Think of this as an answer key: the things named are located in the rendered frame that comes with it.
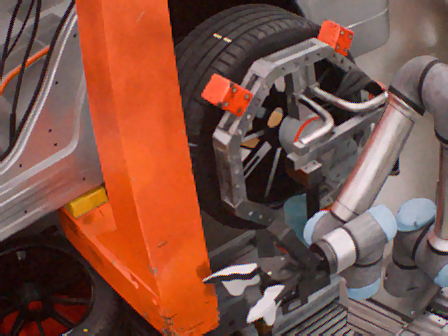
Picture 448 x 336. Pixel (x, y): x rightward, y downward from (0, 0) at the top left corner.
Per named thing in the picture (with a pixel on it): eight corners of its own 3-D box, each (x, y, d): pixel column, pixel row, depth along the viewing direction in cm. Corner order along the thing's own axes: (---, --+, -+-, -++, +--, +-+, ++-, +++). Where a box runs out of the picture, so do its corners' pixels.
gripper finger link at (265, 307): (267, 341, 128) (289, 309, 135) (262, 318, 125) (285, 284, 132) (250, 339, 129) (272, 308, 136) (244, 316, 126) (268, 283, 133)
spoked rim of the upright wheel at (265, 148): (298, 11, 255) (165, 46, 230) (347, 34, 239) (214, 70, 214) (301, 143, 282) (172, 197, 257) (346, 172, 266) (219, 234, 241)
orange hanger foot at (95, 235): (100, 215, 271) (79, 128, 251) (190, 298, 235) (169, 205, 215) (63, 235, 264) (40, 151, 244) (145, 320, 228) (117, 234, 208)
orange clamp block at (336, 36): (329, 48, 236) (337, 24, 234) (347, 57, 230) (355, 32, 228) (314, 42, 231) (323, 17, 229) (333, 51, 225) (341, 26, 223)
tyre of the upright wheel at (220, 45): (313, -11, 255) (141, 30, 222) (361, 10, 239) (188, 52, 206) (317, 155, 290) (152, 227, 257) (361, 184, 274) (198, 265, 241)
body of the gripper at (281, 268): (280, 318, 136) (337, 287, 140) (275, 282, 131) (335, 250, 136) (258, 300, 142) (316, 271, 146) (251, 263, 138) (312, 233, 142)
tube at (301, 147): (301, 100, 227) (297, 67, 220) (349, 128, 213) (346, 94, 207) (251, 125, 219) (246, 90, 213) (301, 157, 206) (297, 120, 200)
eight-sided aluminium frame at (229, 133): (360, 166, 266) (348, 23, 234) (373, 175, 262) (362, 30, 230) (228, 249, 243) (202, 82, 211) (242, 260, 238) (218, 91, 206)
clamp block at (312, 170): (300, 165, 216) (298, 148, 213) (323, 181, 210) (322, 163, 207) (285, 174, 214) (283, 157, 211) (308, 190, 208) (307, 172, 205)
